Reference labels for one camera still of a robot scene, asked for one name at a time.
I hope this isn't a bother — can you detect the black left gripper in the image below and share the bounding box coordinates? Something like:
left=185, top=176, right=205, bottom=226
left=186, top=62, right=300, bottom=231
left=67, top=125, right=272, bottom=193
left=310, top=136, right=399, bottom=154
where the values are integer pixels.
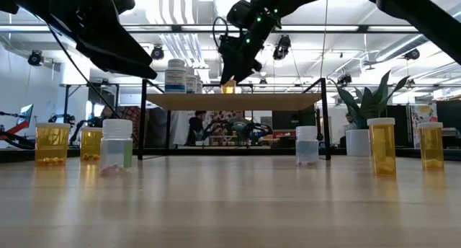
left=50, top=0, right=158, bottom=78

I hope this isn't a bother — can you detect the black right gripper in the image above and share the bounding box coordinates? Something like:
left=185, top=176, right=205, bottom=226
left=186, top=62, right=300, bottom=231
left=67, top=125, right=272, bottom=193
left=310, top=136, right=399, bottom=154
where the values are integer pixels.
left=220, top=22, right=278, bottom=86

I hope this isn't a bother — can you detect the white bottle blue label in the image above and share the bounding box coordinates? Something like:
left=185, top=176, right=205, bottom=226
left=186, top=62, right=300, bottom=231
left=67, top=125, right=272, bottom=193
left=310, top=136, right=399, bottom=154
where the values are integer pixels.
left=186, top=71, right=198, bottom=94
left=164, top=58, right=187, bottom=94

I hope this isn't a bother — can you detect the clear bottle green label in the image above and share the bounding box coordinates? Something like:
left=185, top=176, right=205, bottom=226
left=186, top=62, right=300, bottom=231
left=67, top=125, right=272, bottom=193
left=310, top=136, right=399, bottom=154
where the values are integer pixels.
left=99, top=118, right=134, bottom=176

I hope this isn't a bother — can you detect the clear bottle white cap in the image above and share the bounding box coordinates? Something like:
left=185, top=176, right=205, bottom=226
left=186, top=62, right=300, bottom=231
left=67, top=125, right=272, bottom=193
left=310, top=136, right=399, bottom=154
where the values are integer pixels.
left=295, top=125, right=320, bottom=167

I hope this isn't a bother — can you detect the tall amber pill bottle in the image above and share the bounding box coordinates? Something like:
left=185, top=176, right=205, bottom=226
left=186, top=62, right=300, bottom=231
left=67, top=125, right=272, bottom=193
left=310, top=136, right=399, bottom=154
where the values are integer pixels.
left=416, top=122, right=445, bottom=171
left=367, top=117, right=398, bottom=177

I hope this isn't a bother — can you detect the floral patterned cloth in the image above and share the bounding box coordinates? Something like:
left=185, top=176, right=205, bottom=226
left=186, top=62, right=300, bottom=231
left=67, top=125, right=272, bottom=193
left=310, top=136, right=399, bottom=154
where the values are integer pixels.
left=210, top=110, right=246, bottom=133

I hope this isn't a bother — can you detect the person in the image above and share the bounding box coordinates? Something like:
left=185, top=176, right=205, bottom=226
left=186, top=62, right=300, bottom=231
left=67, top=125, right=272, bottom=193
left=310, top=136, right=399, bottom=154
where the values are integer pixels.
left=344, top=112, right=358, bottom=130
left=186, top=110, right=207, bottom=146
left=102, top=105, right=142, bottom=149

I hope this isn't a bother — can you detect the white hanging cloth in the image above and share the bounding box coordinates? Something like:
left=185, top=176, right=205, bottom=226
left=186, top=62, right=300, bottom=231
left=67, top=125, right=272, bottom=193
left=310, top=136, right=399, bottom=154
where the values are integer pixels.
left=169, top=110, right=189, bottom=147

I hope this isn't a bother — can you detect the computer monitor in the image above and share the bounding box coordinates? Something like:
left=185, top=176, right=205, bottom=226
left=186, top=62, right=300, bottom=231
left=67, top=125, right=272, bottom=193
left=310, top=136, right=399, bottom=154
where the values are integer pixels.
left=18, top=103, right=35, bottom=130

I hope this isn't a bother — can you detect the green plant in white pot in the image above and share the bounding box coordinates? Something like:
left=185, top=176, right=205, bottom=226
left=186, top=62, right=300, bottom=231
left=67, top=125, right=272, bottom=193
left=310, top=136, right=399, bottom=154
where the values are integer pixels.
left=333, top=69, right=411, bottom=157

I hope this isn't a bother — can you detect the floral patterned panel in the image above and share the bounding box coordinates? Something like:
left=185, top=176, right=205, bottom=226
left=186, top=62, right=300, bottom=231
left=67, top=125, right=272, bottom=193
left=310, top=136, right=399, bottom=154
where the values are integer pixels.
left=410, top=102, right=439, bottom=150

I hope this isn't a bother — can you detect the wooden shelf black metal frame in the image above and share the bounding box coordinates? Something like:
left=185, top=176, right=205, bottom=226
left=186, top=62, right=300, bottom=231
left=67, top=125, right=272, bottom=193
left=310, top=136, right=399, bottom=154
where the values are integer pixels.
left=138, top=77, right=332, bottom=161

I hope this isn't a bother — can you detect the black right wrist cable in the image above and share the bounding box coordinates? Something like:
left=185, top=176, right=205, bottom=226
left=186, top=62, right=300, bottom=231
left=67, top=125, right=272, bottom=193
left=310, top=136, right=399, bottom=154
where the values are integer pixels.
left=212, top=16, right=231, bottom=50

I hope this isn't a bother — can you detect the black rig frame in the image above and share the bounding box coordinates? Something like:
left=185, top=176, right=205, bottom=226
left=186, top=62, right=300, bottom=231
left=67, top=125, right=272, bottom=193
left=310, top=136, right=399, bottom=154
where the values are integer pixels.
left=0, top=23, right=461, bottom=163

